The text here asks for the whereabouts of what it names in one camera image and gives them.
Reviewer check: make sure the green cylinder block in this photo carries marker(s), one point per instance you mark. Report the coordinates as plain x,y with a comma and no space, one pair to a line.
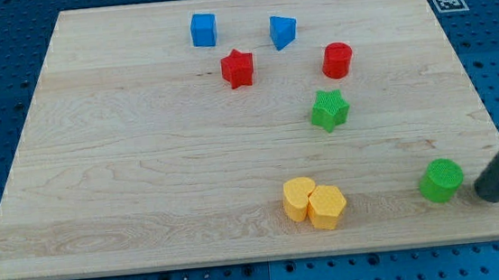
440,181

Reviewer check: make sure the fiducial marker tag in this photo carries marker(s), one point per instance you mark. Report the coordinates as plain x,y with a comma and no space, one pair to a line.
450,6

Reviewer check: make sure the red cylinder block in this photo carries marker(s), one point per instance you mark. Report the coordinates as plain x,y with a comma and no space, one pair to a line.
336,61

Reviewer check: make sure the green star block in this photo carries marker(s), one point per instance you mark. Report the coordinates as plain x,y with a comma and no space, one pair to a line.
329,110

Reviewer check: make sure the yellow hexagon block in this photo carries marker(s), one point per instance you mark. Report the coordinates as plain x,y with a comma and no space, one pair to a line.
326,206

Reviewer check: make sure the yellow heart block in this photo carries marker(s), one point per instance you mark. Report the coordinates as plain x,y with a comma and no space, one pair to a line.
295,197

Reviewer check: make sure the blue triangle block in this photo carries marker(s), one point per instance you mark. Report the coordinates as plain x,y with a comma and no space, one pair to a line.
282,31

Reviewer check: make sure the red star block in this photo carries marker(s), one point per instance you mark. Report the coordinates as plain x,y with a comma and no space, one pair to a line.
238,68

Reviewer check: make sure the blue cube block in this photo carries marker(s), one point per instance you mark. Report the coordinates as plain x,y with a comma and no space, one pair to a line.
203,30

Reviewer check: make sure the wooden board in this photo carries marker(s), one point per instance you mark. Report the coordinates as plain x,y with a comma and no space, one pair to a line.
137,156

